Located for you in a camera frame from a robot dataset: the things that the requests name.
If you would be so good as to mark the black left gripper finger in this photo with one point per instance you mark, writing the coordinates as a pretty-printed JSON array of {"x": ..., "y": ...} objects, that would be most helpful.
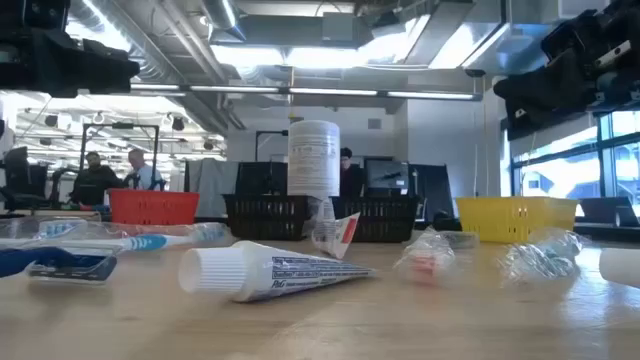
[
  {"x": 110, "y": 62},
  {"x": 100, "y": 85}
]

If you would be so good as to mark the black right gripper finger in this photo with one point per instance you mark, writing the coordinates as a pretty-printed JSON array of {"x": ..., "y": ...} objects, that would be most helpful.
[
  {"x": 540, "y": 119},
  {"x": 550, "y": 85}
]

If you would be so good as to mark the clear toothbrush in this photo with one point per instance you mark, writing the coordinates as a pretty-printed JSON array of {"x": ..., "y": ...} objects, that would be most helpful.
[{"x": 540, "y": 262}]

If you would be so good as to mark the clear silver packet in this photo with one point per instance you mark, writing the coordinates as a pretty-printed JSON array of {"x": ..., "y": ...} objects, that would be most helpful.
[{"x": 462, "y": 240}]

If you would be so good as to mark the blue toothbrush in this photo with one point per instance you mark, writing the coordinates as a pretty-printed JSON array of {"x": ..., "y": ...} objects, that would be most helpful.
[
  {"x": 145, "y": 243},
  {"x": 57, "y": 229}
]

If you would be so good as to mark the red toothbrush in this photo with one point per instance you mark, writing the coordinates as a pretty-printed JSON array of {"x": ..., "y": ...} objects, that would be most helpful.
[{"x": 425, "y": 262}]

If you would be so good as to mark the dark blue disposable razor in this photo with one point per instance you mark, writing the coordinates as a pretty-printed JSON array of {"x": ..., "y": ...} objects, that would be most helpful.
[{"x": 75, "y": 270}]

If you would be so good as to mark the white tube red end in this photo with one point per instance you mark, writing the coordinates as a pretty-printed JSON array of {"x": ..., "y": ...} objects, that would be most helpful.
[{"x": 332, "y": 235}]

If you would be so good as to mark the white toothpaste tube blue print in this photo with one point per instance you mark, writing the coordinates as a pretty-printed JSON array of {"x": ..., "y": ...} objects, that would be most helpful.
[{"x": 250, "y": 272}]

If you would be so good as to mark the large glass window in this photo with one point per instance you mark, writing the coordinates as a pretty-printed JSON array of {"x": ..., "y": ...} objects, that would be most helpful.
[{"x": 560, "y": 175}]

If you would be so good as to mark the person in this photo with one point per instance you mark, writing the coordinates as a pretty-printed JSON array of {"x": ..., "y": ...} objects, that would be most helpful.
[
  {"x": 142, "y": 175},
  {"x": 350, "y": 180},
  {"x": 95, "y": 182}
]

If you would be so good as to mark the yellow plastic basket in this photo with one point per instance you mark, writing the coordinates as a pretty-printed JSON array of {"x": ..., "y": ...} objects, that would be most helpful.
[{"x": 510, "y": 217}]

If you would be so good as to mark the black angled panel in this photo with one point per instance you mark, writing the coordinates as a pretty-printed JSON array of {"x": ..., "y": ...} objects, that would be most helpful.
[{"x": 605, "y": 210}]

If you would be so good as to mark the black office chair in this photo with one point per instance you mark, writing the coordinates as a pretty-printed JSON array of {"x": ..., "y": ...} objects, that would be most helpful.
[{"x": 22, "y": 175}]

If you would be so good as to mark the black upright panel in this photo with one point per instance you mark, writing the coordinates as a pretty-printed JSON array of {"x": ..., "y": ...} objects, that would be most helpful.
[
  {"x": 432, "y": 190},
  {"x": 260, "y": 177}
]

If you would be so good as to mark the red plastic basket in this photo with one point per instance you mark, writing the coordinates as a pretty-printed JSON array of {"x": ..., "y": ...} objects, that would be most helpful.
[{"x": 150, "y": 207}]

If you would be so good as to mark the grey draped cloth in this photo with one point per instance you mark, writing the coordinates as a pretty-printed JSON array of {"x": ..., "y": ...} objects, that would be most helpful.
[{"x": 210, "y": 180}]

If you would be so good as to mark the black computer monitor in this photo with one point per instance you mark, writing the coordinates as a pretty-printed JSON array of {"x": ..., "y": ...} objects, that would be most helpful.
[{"x": 386, "y": 177}]

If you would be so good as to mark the white tube purple print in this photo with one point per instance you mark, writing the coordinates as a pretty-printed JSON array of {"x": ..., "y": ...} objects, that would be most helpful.
[{"x": 622, "y": 267}]

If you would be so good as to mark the black plastic basket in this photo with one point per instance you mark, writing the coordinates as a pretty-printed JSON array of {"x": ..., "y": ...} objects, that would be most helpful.
[
  {"x": 385, "y": 220},
  {"x": 265, "y": 217}
]

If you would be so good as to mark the long light bar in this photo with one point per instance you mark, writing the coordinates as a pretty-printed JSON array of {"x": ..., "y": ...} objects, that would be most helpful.
[{"x": 325, "y": 91}]

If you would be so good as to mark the white wipes canister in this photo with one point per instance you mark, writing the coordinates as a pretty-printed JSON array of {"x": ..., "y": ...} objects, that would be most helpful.
[{"x": 314, "y": 160}]

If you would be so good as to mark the black metal gantry frame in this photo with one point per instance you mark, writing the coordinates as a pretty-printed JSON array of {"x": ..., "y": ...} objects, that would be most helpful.
[
  {"x": 82, "y": 145},
  {"x": 257, "y": 145}
]

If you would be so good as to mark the black ceiling camera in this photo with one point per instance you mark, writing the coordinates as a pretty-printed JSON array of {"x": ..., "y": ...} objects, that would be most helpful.
[{"x": 475, "y": 73}]

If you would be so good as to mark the silver ventilation duct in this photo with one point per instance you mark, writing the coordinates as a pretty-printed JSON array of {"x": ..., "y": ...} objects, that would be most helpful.
[{"x": 220, "y": 15}]

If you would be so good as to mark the wall vent grille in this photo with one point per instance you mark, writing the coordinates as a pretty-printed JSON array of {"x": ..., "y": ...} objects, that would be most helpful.
[{"x": 374, "y": 124}]

